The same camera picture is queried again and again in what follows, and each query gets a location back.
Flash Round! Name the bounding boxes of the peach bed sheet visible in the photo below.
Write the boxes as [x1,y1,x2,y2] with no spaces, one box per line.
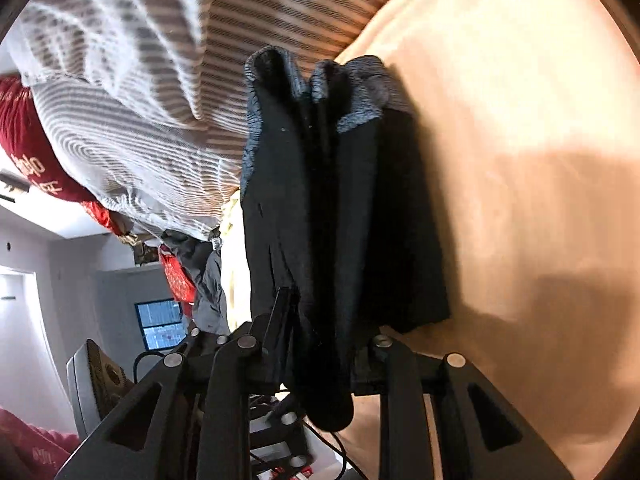
[219,0,640,480]

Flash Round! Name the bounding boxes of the black cable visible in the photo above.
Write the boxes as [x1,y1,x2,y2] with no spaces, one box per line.
[250,420,368,480]

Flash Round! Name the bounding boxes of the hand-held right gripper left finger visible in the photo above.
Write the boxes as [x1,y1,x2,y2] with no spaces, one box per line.
[55,287,301,480]

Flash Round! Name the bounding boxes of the black pants with blue trim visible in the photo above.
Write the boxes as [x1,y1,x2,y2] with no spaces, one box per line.
[241,45,452,433]

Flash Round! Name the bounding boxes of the grey white striped duvet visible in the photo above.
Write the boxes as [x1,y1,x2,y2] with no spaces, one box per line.
[10,0,441,243]

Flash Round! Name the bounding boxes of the white door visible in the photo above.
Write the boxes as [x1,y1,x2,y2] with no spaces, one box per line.
[0,267,57,413]

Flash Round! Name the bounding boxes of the window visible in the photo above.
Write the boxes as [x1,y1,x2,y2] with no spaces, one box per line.
[134,299,184,352]

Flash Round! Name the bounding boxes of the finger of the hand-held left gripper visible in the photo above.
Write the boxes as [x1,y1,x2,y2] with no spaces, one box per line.
[180,326,241,361]

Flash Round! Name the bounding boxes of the grey box-shaped appliance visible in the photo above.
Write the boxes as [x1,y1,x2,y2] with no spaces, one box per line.
[66,339,135,438]

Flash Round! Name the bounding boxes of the grey jacket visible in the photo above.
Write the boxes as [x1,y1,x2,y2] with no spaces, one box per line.
[162,229,232,337]

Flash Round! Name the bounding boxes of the red patterned cloth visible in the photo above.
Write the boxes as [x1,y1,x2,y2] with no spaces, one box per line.
[158,244,198,307]
[0,76,98,205]

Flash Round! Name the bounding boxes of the dark red blanket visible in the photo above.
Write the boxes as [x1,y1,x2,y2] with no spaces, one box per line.
[0,406,82,480]

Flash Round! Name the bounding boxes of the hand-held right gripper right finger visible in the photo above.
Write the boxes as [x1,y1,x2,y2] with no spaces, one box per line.
[351,336,574,480]

